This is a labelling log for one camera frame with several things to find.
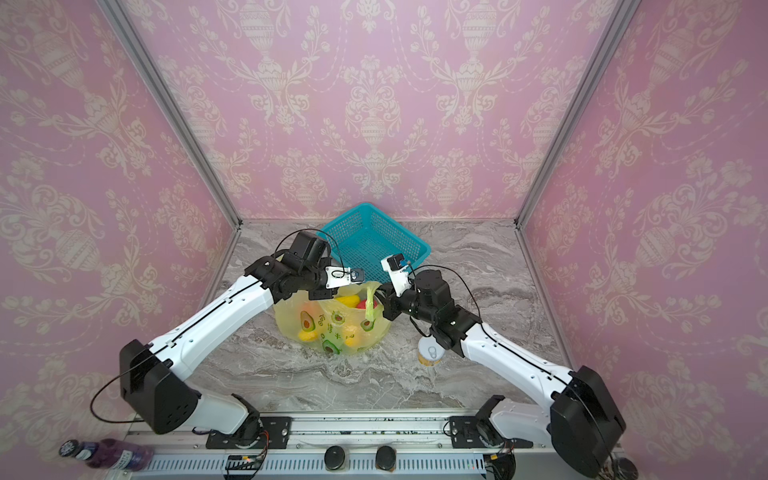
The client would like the aluminium corner post left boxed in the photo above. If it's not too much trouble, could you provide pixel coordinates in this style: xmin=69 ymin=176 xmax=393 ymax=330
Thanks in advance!
xmin=95 ymin=0 xmax=243 ymax=228

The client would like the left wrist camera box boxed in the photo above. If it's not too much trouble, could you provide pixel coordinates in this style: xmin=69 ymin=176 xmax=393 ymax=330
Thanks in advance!
xmin=325 ymin=266 xmax=365 ymax=290

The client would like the yellow orange toy mango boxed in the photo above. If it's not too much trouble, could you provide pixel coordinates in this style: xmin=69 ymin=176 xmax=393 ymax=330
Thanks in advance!
xmin=335 ymin=295 xmax=361 ymax=308

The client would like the black knob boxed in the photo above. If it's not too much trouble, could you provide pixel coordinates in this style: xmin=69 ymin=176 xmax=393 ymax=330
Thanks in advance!
xmin=323 ymin=445 xmax=347 ymax=471
xmin=375 ymin=445 xmax=397 ymax=472

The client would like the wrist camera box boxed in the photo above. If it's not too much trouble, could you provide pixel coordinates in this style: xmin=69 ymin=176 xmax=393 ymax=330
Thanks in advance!
xmin=325 ymin=266 xmax=365 ymax=290
xmin=381 ymin=253 xmax=412 ymax=297

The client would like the yellow tin can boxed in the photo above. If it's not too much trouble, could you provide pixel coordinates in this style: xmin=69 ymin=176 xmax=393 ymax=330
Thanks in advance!
xmin=418 ymin=336 xmax=445 ymax=366

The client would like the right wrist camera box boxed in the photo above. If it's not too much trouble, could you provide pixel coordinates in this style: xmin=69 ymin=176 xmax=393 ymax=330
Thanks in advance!
xmin=381 ymin=253 xmax=412 ymax=297

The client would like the black knob left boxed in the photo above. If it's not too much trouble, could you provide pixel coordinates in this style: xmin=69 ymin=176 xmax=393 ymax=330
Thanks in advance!
xmin=323 ymin=445 xmax=347 ymax=471

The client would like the yellow toy lemon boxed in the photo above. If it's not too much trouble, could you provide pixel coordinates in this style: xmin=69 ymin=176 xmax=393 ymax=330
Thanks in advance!
xmin=298 ymin=330 xmax=319 ymax=342

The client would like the teal plastic mesh basket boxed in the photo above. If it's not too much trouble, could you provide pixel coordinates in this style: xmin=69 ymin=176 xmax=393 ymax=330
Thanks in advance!
xmin=319 ymin=203 xmax=431 ymax=283

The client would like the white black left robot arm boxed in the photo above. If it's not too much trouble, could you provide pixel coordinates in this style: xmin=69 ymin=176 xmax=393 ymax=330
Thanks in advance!
xmin=119 ymin=230 xmax=361 ymax=448

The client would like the black knob right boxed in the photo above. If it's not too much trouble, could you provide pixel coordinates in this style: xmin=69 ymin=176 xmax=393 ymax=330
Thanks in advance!
xmin=375 ymin=445 xmax=397 ymax=472

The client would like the aluminium corner post right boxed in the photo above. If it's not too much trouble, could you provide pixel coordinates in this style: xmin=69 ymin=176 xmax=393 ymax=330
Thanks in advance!
xmin=515 ymin=0 xmax=643 ymax=228

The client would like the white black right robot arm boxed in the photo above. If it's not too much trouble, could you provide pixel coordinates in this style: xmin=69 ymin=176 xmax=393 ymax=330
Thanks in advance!
xmin=377 ymin=260 xmax=626 ymax=478

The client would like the yellow translucent plastic bag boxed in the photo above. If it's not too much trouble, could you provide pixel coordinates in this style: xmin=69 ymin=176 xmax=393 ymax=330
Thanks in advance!
xmin=274 ymin=281 xmax=391 ymax=355

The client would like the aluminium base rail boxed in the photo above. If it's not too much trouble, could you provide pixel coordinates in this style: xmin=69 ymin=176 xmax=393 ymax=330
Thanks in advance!
xmin=128 ymin=410 xmax=625 ymax=480

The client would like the purple plastic bottle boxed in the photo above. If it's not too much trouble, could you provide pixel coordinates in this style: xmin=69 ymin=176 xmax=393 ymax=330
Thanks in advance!
xmin=58 ymin=438 xmax=154 ymax=472

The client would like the aluminium corner post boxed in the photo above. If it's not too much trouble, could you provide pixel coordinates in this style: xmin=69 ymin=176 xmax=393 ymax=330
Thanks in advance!
xmin=515 ymin=0 xmax=643 ymax=228
xmin=95 ymin=0 xmax=243 ymax=228

